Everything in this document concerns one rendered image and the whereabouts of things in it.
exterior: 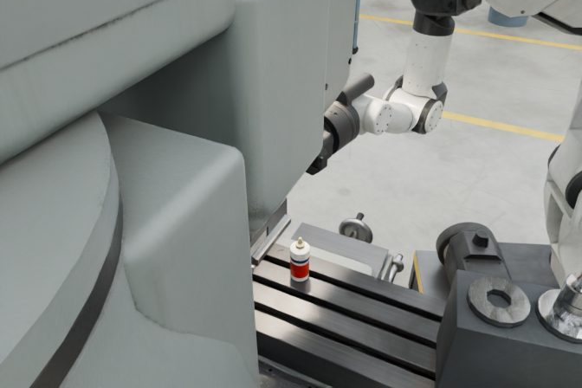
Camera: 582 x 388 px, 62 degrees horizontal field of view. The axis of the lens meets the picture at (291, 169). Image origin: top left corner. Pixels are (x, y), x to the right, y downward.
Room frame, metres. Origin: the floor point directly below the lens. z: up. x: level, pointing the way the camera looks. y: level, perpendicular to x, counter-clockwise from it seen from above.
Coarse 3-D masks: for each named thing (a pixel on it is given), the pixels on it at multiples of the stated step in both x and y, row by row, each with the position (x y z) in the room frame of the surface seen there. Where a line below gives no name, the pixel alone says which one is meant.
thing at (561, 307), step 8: (560, 296) 0.46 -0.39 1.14; (568, 296) 0.45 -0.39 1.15; (560, 304) 0.45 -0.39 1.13; (568, 304) 0.44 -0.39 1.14; (576, 304) 0.44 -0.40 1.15; (560, 312) 0.45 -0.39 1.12; (568, 312) 0.44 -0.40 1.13; (576, 312) 0.43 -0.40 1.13; (568, 320) 0.44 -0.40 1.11; (576, 320) 0.43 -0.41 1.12
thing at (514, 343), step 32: (480, 288) 0.50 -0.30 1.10; (512, 288) 0.50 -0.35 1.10; (544, 288) 0.51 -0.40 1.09; (448, 320) 0.50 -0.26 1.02; (480, 320) 0.45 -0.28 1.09; (512, 320) 0.44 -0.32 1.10; (544, 320) 0.44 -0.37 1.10; (448, 352) 0.44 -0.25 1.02; (480, 352) 0.43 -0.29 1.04; (512, 352) 0.42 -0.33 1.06; (544, 352) 0.41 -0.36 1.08; (576, 352) 0.40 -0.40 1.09; (448, 384) 0.44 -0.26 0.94; (480, 384) 0.42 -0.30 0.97; (512, 384) 0.41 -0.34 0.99; (544, 384) 0.40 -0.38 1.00; (576, 384) 0.39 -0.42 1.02
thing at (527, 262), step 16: (464, 240) 1.12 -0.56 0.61; (480, 240) 1.09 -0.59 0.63; (448, 256) 1.14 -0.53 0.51; (464, 256) 1.06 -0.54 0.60; (480, 256) 1.05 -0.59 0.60; (496, 256) 1.05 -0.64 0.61; (512, 256) 1.09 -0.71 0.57; (528, 256) 1.08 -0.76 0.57; (544, 256) 1.08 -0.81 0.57; (448, 272) 1.10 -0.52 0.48; (480, 272) 1.00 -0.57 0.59; (496, 272) 1.00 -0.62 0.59; (512, 272) 1.02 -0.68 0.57; (528, 272) 1.02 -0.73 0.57; (544, 272) 1.02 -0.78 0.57; (560, 288) 0.95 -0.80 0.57
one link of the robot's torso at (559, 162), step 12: (576, 108) 0.97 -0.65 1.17; (576, 120) 0.97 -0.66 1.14; (576, 132) 0.96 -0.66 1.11; (564, 144) 0.96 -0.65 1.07; (576, 144) 0.92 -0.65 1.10; (552, 156) 0.98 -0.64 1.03; (564, 156) 0.94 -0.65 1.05; (576, 156) 0.90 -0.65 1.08; (552, 168) 0.96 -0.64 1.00; (564, 168) 0.92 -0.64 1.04; (576, 168) 0.88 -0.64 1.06; (564, 180) 0.89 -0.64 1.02; (576, 180) 0.86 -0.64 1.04; (564, 192) 0.88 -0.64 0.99; (576, 192) 0.85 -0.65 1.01
